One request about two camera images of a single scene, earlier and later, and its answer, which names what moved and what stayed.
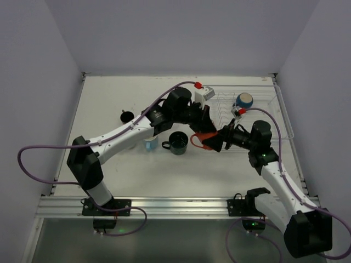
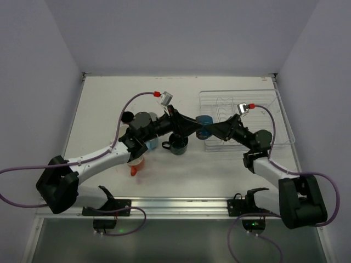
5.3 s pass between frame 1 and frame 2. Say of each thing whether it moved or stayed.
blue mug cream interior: moved
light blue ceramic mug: stayed
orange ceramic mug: moved
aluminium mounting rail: stayed
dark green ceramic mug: stayed
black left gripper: moved
